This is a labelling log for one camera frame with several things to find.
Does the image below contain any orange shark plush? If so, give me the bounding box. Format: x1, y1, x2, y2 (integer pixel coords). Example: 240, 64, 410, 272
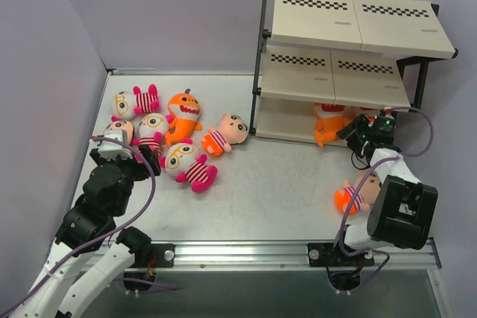
165, 89, 203, 147
350, 106, 379, 129
313, 103, 351, 147

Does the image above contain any orange shark plush back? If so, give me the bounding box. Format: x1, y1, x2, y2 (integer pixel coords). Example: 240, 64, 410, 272
165, 89, 203, 147

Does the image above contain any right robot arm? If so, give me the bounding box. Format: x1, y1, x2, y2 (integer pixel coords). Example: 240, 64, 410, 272
330, 109, 438, 265

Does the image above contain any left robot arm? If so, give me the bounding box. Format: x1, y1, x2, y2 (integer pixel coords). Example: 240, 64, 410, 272
1, 144, 161, 317

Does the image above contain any cream black three-tier shelf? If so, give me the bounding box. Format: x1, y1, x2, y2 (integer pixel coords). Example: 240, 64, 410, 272
250, 0, 458, 144

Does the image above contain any peach boy plush left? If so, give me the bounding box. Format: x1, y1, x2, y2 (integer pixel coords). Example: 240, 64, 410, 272
104, 116, 134, 144

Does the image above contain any peach boy plush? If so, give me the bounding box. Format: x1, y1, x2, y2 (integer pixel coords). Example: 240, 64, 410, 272
104, 116, 134, 144
200, 113, 249, 157
333, 171, 382, 217

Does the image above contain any white pink glasses plush middle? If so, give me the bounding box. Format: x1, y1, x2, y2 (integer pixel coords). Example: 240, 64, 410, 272
132, 113, 174, 159

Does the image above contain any white pink glasses plush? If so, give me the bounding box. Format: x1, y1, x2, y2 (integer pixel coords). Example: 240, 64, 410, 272
159, 139, 218, 194
132, 113, 174, 159

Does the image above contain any peach boy plush right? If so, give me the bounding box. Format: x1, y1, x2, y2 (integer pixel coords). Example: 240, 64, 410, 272
333, 171, 382, 217

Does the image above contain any white pink glasses plush front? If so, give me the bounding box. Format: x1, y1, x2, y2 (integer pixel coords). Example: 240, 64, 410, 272
159, 139, 218, 194

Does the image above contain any white pink striped plush back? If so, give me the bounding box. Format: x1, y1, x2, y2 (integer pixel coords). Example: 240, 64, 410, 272
110, 84, 160, 121

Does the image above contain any peach boy plush centre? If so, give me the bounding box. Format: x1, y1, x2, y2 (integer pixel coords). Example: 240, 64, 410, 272
200, 113, 249, 157

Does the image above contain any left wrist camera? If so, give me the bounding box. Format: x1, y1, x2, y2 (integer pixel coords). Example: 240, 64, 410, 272
92, 129, 133, 160

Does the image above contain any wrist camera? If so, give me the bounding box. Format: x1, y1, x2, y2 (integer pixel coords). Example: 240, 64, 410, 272
379, 107, 395, 120
92, 129, 133, 160

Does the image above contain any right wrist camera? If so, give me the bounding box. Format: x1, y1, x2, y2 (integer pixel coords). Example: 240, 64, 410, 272
379, 107, 395, 120

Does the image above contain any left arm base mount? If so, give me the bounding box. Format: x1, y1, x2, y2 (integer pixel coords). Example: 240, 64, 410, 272
146, 243, 176, 269

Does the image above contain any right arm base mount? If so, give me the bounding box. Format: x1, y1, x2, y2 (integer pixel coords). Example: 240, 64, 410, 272
307, 243, 335, 267

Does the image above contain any aluminium front rail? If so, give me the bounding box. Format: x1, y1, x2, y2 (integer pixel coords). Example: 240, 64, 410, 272
127, 240, 441, 272

